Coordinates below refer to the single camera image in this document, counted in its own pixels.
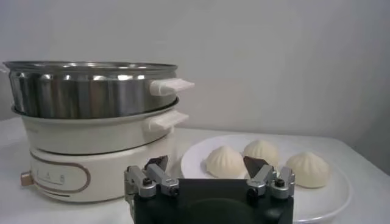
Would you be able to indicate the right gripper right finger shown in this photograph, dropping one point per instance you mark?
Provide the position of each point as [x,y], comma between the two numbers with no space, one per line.
[265,179]

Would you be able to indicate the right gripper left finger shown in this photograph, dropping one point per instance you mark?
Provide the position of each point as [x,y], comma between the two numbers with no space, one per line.
[152,182]

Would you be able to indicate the white round plate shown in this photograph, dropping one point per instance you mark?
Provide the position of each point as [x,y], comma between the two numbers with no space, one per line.
[320,207]

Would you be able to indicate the stainless steel steamer basket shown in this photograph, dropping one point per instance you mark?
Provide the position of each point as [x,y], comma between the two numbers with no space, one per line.
[91,97]

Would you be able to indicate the white electric cooker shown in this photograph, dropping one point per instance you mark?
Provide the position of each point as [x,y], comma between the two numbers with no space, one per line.
[100,170]

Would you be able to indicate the white steamed baozi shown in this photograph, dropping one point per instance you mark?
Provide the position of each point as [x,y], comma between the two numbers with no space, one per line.
[225,162]
[262,150]
[308,170]

